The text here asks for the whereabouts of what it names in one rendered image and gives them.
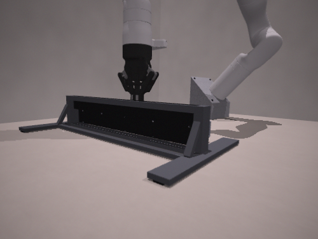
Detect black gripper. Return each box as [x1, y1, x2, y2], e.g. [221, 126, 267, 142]
[118, 43, 159, 101]

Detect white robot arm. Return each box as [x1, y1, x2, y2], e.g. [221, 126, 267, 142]
[122, 0, 283, 100]

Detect dark grey rack frame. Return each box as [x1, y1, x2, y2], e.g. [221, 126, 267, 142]
[19, 95, 239, 186]

